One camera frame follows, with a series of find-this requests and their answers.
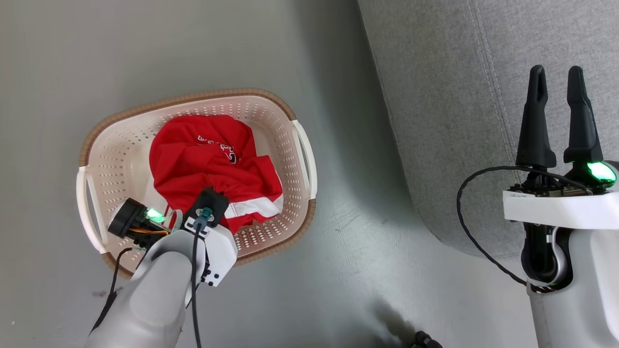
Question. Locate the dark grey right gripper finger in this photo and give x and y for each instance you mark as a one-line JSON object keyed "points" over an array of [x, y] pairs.
{"points": [[582, 130], [534, 130]]}

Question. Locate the cream perforated laundry basket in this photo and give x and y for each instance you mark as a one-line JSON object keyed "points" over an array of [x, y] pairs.
{"points": [[271, 121]]}

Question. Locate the red basketball jersey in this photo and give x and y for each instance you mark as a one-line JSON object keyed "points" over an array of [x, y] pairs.
{"points": [[193, 164]]}

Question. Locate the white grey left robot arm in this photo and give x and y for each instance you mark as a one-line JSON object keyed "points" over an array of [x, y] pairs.
{"points": [[145, 304]]}

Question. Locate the grey fabric sofa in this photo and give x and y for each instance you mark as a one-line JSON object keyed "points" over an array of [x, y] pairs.
{"points": [[435, 121]]}

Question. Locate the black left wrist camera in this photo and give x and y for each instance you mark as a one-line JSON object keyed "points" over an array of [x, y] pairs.
{"points": [[213, 200]]}

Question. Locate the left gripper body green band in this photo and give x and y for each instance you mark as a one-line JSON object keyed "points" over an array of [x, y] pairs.
{"points": [[220, 251]]}

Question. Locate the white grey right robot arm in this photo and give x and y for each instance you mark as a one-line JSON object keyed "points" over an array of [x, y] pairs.
{"points": [[580, 299]]}

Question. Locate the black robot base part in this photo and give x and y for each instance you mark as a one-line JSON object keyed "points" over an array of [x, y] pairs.
{"points": [[428, 340]]}

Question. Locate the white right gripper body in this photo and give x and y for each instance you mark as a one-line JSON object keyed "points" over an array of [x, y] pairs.
{"points": [[556, 210]]}

